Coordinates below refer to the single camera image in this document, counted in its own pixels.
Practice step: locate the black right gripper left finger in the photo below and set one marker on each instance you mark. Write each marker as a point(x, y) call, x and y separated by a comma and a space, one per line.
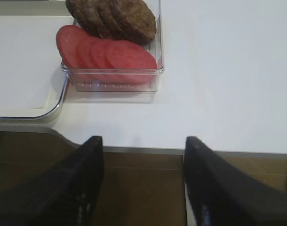
point(64, 195)

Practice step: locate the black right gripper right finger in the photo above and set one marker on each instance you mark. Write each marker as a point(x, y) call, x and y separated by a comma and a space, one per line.
point(222, 195)

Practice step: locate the white metal tray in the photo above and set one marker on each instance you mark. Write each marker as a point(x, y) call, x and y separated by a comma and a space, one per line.
point(32, 86)

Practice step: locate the tomato slice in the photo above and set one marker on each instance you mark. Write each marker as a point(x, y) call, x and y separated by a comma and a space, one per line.
point(122, 54)
point(67, 39)
point(84, 53)
point(98, 54)

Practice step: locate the front tomato slice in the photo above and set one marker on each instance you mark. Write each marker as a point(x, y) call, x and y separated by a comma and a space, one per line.
point(122, 54)

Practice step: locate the back tomato slice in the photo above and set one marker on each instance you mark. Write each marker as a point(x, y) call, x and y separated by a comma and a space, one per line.
point(67, 39)

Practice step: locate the clear meat tomato container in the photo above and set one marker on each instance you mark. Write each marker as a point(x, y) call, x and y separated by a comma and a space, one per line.
point(116, 80)

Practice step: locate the beef patty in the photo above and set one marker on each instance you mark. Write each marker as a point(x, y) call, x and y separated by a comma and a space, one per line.
point(105, 13)
point(136, 19)
point(91, 13)
point(75, 7)

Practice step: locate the front beef patty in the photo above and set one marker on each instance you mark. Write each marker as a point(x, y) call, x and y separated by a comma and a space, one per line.
point(136, 19)

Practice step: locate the back beef patty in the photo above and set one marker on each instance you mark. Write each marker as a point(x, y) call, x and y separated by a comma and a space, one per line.
point(75, 7)

